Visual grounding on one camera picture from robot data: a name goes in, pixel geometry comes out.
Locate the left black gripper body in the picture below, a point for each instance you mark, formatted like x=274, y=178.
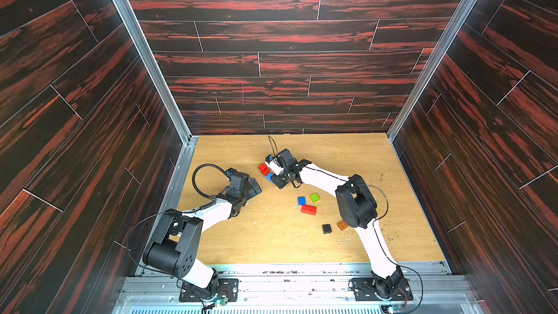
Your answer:
x=248, y=192

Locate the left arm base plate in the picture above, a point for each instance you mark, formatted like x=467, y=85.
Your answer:
x=220, y=291

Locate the aluminium front rail frame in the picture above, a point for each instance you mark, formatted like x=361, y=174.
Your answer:
x=304, y=288

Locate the long red lego brick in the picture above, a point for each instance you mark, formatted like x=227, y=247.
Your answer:
x=309, y=210

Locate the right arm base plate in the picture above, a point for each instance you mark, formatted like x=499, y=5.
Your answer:
x=367, y=290

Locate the small red lego brick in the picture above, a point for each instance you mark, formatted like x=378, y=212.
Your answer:
x=264, y=169

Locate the orange square lego brick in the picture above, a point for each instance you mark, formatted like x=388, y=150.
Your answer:
x=342, y=225

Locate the lime green square lego brick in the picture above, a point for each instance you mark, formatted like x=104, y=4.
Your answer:
x=314, y=197

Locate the aluminium corner post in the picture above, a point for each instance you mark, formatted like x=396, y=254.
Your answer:
x=131, y=23
x=455, y=23

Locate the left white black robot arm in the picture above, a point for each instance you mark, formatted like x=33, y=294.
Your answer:
x=173, y=246

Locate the light blue long lego brick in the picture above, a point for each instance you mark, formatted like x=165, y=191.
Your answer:
x=270, y=177

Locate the left aluminium corner post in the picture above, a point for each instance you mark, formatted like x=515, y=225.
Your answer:
x=131, y=23

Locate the right aluminium corner post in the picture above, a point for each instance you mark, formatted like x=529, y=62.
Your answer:
x=455, y=23

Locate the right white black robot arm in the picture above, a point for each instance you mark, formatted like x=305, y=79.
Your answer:
x=357, y=208

